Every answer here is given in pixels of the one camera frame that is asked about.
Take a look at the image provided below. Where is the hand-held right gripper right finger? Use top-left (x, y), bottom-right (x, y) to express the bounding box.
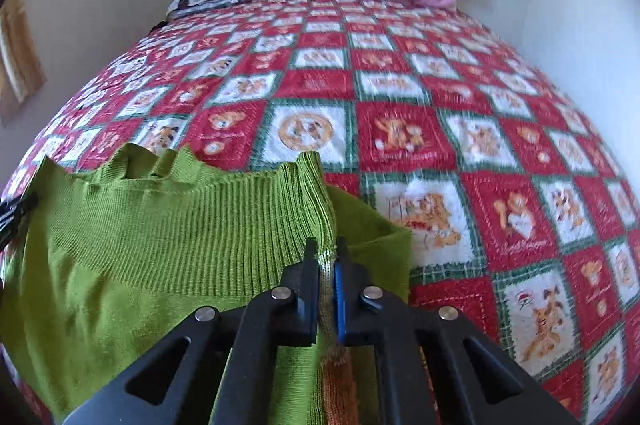
top-left (335, 236), bottom-right (583, 425)

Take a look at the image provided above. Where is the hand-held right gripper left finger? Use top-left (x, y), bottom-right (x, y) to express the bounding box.
top-left (62, 237), bottom-right (321, 425)

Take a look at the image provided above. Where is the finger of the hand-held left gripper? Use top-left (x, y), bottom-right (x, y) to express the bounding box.
top-left (0, 194), bottom-right (40, 249)

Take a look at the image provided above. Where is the green orange striped knit sweater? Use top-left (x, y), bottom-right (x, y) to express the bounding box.
top-left (0, 144), bottom-right (414, 425)

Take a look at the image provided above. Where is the yellow side window curtain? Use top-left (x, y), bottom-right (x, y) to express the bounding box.
top-left (0, 0), bottom-right (49, 106)

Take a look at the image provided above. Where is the red checked printed quilt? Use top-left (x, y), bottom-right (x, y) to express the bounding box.
top-left (0, 0), bottom-right (640, 425)

